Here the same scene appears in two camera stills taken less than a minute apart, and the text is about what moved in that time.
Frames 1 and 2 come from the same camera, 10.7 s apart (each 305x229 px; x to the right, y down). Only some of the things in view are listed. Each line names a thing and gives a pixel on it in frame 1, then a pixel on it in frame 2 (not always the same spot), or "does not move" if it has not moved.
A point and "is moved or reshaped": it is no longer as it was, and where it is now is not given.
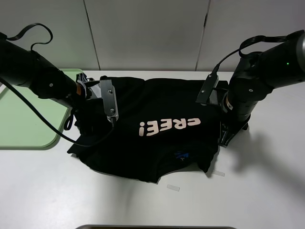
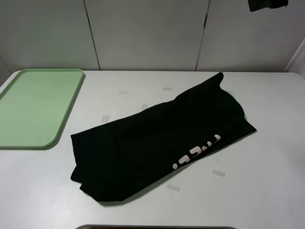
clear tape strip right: x=218 y=173 does not move
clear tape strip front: x=173 y=187 does not move
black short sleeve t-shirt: x=161 y=128 is moved or reshaped
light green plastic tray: x=21 y=126 does not move
